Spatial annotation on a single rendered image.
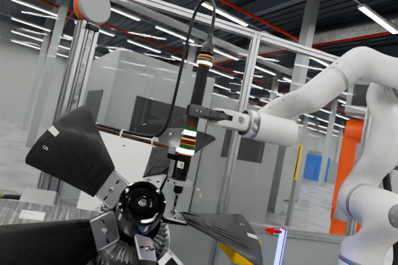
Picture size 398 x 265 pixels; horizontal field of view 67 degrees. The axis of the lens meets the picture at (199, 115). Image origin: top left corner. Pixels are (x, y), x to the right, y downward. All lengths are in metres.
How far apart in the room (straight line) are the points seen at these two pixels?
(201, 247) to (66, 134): 1.04
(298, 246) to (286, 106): 1.12
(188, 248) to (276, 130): 0.98
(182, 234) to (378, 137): 1.04
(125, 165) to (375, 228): 0.83
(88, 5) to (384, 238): 1.36
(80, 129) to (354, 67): 0.83
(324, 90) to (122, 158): 0.75
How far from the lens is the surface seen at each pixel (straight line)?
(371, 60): 1.06
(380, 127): 1.09
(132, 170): 1.17
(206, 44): 0.86
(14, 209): 0.97
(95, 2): 1.47
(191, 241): 1.69
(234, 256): 1.22
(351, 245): 1.08
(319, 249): 2.05
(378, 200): 1.01
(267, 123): 0.88
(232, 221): 0.97
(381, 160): 1.08
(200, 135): 1.01
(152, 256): 0.85
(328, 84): 0.97
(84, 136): 0.91
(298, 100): 0.97
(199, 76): 0.84
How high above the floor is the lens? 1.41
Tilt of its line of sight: 4 degrees up
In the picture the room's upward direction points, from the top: 12 degrees clockwise
